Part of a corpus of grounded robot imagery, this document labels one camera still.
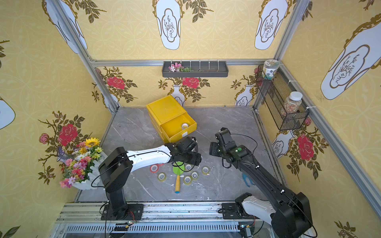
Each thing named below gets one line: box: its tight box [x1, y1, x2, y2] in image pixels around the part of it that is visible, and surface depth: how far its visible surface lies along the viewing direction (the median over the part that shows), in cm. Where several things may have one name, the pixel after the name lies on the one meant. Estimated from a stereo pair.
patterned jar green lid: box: [261, 59, 281, 80], surface depth 87 cm
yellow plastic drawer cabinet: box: [145, 94, 197, 144], surface depth 90 cm
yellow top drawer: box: [160, 111, 198, 144], surface depth 89 cm
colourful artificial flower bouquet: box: [56, 137, 104, 188], surface depth 76 cm
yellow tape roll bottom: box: [183, 175, 192, 186], surface depth 85 cm
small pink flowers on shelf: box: [168, 61, 194, 73], surface depth 89 cm
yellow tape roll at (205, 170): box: [201, 166, 210, 176], surface depth 89 cm
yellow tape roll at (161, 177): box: [157, 172, 167, 182], surface depth 87 cm
